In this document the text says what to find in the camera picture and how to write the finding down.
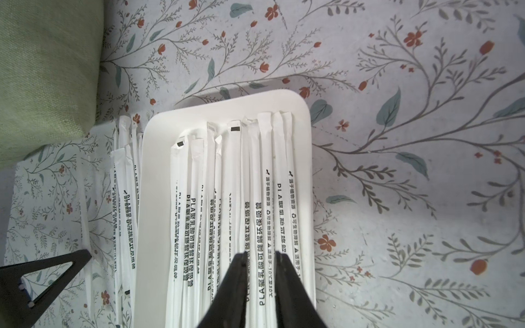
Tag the straw pile short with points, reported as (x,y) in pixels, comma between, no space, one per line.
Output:
(125,231)

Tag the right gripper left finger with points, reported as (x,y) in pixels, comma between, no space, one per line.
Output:
(228,309)

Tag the straw group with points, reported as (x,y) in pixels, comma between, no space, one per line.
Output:
(196,149)
(281,191)
(230,194)
(251,190)

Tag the wrapped straw left pile edge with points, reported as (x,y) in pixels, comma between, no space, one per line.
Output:
(128,139)

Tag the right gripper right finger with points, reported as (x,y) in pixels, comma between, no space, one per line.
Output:
(294,308)

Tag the white storage tray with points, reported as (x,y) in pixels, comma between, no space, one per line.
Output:
(161,133)

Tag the green pillow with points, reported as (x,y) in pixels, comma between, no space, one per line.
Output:
(50,52)

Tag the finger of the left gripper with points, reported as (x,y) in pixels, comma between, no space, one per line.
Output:
(28,289)

